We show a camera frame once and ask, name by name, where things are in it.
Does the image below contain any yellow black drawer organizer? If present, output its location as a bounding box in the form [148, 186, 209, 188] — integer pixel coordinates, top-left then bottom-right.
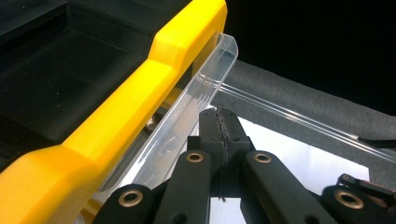
[0, 0, 229, 224]

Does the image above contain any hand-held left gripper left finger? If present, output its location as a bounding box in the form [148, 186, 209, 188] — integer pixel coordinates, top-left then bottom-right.
[187, 106, 226, 200]

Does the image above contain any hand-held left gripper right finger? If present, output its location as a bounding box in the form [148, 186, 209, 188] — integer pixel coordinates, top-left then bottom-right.
[222, 106, 254, 200]

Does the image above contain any clear plastic drawer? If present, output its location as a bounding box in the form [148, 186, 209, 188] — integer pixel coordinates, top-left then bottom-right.
[73, 32, 239, 224]

